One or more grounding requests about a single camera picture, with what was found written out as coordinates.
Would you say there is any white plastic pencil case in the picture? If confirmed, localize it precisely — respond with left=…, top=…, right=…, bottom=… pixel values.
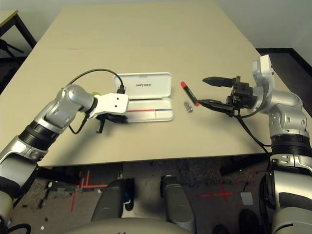
left=113, top=72, right=175, bottom=122

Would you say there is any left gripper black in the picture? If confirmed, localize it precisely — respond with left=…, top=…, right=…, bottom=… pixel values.
left=97, top=113, right=128, bottom=134

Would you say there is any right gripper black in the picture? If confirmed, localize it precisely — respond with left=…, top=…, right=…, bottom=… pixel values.
left=196, top=76, right=255, bottom=117

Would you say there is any black shoe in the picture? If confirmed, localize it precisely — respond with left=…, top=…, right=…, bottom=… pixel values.
left=212, top=224, right=230, bottom=234
left=238, top=208, right=263, bottom=234

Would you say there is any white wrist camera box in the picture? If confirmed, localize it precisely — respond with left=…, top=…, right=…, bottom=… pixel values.
left=89, top=92, right=130, bottom=119
left=252, top=54, right=276, bottom=85

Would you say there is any grey robot leg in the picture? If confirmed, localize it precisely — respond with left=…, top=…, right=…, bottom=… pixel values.
left=91, top=179, right=135, bottom=222
left=160, top=175, right=195, bottom=232

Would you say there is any side table with black legs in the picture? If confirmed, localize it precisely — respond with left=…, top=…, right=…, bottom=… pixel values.
left=0, top=9, right=37, bottom=53

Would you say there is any grey robot torso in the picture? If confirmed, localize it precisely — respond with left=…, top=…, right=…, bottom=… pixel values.
left=60, top=218, right=193, bottom=234

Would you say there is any black tripod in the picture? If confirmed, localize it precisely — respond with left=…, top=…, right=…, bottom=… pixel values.
left=0, top=39, right=25, bottom=64

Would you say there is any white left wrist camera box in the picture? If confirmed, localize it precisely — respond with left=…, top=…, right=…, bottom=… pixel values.
left=89, top=92, right=130, bottom=119

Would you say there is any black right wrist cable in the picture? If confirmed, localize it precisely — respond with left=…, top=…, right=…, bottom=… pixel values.
left=234, top=108, right=273, bottom=156

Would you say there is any grey robot right leg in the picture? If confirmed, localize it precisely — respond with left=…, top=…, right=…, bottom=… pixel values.
left=160, top=175, right=195, bottom=232

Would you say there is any black wall baseboard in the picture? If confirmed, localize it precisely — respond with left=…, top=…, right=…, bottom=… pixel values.
left=255, top=47, right=296, bottom=53

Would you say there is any grey robot left leg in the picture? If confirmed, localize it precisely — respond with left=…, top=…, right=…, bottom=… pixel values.
left=91, top=179, right=135, bottom=222

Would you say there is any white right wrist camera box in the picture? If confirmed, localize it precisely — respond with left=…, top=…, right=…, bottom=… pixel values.
left=252, top=54, right=276, bottom=85

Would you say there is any black marker with red cap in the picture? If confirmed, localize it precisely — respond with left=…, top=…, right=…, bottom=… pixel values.
left=180, top=81, right=201, bottom=107

